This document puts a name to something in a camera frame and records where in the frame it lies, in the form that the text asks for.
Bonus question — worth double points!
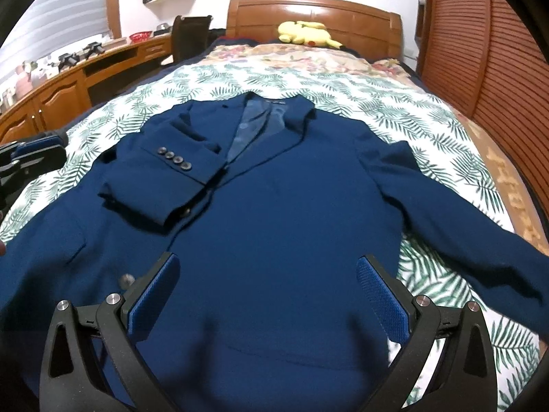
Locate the wooden window frame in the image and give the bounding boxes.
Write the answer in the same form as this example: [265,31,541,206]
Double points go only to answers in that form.
[106,0,124,39]

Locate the pink container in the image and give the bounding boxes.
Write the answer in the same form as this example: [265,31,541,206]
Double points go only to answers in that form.
[15,62,33,92]

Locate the dark blue shirt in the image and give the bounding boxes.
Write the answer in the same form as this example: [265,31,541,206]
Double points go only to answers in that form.
[0,94,549,412]

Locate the wooden louvered wardrobe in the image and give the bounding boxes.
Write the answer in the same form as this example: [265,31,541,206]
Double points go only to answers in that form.
[418,0,549,190]

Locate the yellow plush toy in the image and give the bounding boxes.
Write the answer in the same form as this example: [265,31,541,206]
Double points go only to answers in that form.
[278,21,344,50]

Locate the black chair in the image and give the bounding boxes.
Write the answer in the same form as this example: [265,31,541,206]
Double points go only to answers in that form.
[172,15,215,65]

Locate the wooden desk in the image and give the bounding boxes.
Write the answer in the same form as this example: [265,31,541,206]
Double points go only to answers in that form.
[0,34,176,147]

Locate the leaf print blanket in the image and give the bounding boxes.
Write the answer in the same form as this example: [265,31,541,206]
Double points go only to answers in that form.
[0,58,541,412]

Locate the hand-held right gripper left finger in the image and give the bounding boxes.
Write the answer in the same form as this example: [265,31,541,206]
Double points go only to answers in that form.
[38,251,181,412]

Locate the window blinds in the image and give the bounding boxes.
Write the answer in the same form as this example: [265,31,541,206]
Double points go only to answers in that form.
[0,0,113,73]

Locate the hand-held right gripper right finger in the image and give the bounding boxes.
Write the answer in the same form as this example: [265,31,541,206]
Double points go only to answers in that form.
[356,254,498,412]

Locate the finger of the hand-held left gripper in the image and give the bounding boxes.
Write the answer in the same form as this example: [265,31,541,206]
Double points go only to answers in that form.
[26,134,65,149]
[11,144,68,169]

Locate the wooden bed headboard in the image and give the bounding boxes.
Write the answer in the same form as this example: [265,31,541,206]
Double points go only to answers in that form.
[226,0,404,60]

